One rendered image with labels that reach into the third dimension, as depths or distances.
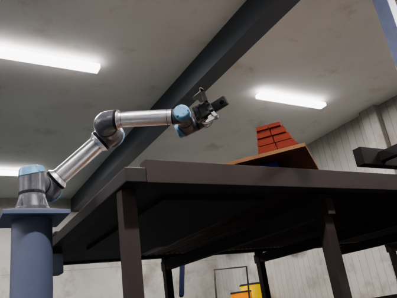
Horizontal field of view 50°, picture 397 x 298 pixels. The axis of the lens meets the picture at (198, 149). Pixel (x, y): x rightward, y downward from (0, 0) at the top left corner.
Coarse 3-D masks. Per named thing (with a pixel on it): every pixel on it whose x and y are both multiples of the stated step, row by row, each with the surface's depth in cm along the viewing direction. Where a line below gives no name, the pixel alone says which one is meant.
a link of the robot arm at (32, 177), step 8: (24, 168) 193; (32, 168) 193; (40, 168) 195; (24, 176) 191; (32, 176) 191; (40, 176) 194; (24, 184) 189; (32, 184) 190; (40, 184) 192; (48, 184) 200
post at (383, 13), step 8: (376, 0) 301; (384, 0) 295; (392, 0) 297; (376, 8) 300; (384, 8) 295; (392, 8) 292; (384, 16) 294; (392, 16) 289; (384, 24) 294; (392, 24) 288; (384, 32) 293; (392, 32) 288; (392, 40) 287; (392, 48) 287; (392, 56) 286
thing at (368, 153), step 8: (360, 152) 207; (368, 152) 209; (376, 152) 213; (384, 152) 210; (392, 152) 206; (360, 160) 207; (368, 160) 207; (376, 160) 210; (384, 160) 212; (392, 160) 217; (376, 168) 216; (384, 168) 218; (392, 168) 220
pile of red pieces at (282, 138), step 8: (256, 128) 243; (264, 128) 242; (272, 128) 241; (280, 128) 239; (256, 136) 241; (264, 136) 239; (272, 136) 240; (280, 136) 236; (288, 136) 233; (264, 144) 237; (272, 144) 235; (280, 144) 233; (288, 144) 230; (296, 144) 229; (264, 152) 234
